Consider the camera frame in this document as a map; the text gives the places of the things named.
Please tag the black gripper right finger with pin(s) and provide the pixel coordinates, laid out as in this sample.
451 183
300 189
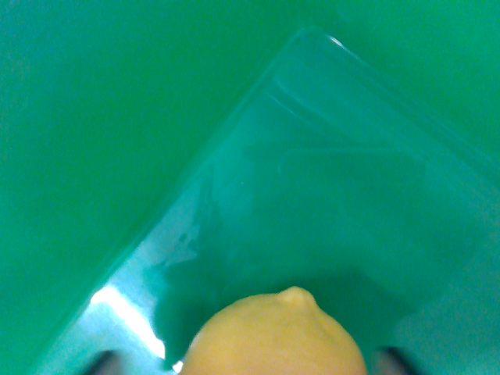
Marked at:
392 363

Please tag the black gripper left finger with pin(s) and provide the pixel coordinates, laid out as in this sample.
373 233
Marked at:
105 365

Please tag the yellow lemon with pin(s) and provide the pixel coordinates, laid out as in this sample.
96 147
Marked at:
275 338

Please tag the green plastic bin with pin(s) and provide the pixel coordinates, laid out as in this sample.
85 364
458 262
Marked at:
195 156

